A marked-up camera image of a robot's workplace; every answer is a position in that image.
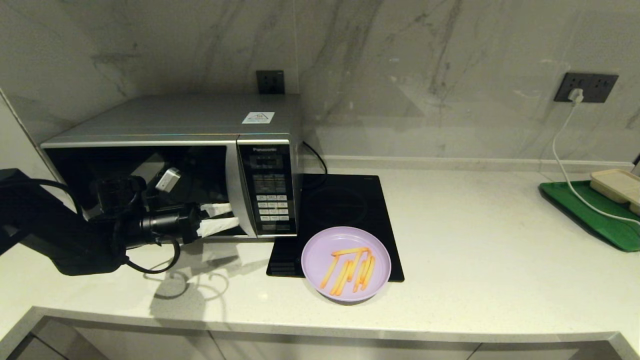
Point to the beige food container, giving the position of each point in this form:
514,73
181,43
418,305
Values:
616,185

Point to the silver Panasonic microwave oven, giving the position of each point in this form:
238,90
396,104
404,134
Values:
190,116

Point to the green plastic tray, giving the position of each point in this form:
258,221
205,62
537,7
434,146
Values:
610,230

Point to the yellow french fry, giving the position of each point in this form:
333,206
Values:
340,278
329,273
370,271
358,273
347,273
365,273
350,252

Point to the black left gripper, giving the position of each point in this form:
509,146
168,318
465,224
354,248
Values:
172,225

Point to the purple round plate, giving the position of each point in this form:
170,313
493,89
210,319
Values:
320,250

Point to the black induction cooktop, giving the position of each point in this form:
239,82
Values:
345,205

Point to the white power plug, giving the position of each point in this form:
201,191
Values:
575,95

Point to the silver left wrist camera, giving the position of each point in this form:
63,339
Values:
168,180

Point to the white triangle warning sticker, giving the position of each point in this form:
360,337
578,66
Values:
258,117

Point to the black wall socket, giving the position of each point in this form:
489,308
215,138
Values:
564,83
270,82
603,88

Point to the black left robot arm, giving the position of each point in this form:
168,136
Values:
55,235

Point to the grey cabinet door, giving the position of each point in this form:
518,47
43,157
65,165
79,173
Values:
540,351
345,347

